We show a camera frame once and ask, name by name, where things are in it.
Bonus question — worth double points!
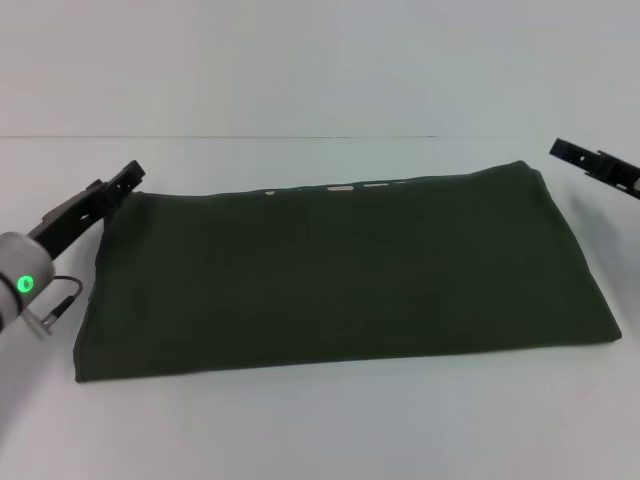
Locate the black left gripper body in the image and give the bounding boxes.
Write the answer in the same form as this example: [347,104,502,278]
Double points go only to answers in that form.
[26,180,117,262]

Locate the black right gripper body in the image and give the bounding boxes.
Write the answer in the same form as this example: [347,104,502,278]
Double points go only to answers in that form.
[597,158,640,202]

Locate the dark green t-shirt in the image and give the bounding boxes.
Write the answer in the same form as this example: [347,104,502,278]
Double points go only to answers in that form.
[73,159,624,385]

